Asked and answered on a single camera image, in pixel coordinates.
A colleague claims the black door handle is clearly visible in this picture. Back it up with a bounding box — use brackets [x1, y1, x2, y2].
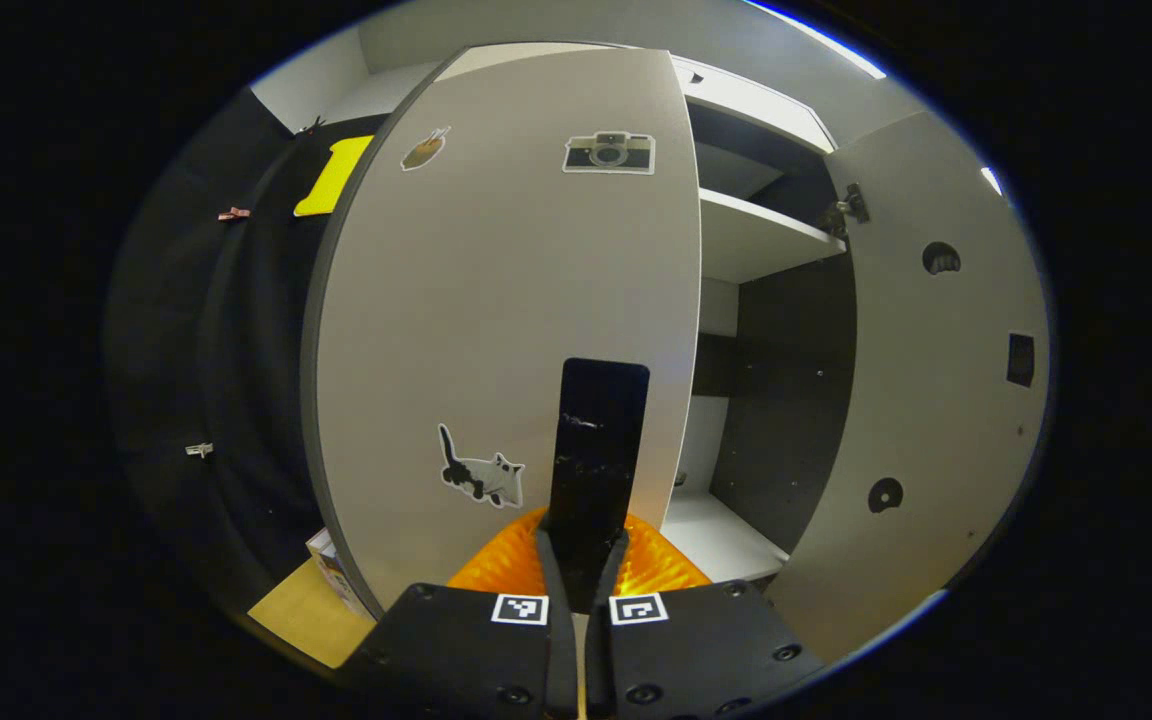
[545, 357, 652, 614]

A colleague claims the beige cabinet door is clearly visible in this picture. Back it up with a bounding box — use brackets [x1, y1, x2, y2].
[301, 45, 703, 622]
[766, 110, 1053, 667]

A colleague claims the small printed cardboard box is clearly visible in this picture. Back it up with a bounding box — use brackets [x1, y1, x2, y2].
[305, 527, 378, 622]

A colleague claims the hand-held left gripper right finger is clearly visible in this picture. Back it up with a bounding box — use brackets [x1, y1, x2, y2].
[586, 513, 829, 720]

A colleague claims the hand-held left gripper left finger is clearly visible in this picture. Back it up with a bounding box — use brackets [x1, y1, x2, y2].
[334, 507, 579, 720]

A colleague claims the beige double-door shoe cabinet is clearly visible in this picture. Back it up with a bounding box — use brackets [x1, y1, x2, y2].
[356, 40, 859, 589]

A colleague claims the beige cabinet drawer front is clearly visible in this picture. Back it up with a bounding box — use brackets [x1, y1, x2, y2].
[671, 55, 838, 157]

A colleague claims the black backdrop cloth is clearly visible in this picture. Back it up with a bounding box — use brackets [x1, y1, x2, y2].
[106, 90, 389, 623]

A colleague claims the white cabinet shelf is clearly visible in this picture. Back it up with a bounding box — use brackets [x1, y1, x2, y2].
[698, 187, 848, 287]

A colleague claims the metal door hinge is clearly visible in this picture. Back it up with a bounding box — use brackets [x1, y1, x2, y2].
[815, 182, 871, 240]

